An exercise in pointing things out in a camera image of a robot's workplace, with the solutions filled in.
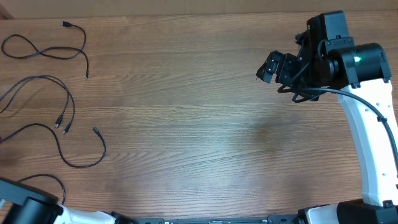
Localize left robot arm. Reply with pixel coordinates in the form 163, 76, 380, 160
1, 177, 136, 224

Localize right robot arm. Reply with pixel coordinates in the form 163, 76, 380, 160
256, 11, 397, 223

